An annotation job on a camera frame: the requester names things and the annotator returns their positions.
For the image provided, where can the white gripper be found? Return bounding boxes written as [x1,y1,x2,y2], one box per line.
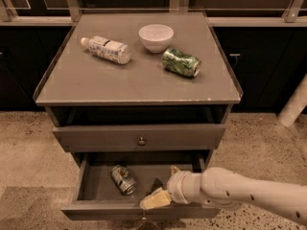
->
[140,166,201,210]

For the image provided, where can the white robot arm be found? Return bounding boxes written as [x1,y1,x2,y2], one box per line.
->
[140,80,307,225]

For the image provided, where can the metal middle drawer knob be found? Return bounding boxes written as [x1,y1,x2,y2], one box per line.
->
[137,215,157,230]

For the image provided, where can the grey top drawer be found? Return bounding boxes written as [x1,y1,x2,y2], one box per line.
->
[53,124,225,152]

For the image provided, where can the open grey middle drawer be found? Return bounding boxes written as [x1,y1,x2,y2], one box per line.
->
[61,150,219,220]

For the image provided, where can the grey drawer cabinet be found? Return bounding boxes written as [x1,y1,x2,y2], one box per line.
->
[33,11,244,169]

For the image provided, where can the crumpled green soda can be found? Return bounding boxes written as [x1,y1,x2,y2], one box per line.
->
[162,48,201,78]

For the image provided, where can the round metal top knob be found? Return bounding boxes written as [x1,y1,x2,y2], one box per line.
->
[138,137,146,146]

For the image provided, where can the clear plastic water bottle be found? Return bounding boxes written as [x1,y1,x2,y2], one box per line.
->
[81,35,131,64]

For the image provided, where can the white ceramic bowl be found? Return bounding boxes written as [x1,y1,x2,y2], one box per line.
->
[138,24,174,53]

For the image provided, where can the metal window frame rail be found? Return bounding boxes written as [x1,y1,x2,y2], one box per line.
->
[0,0,307,27]

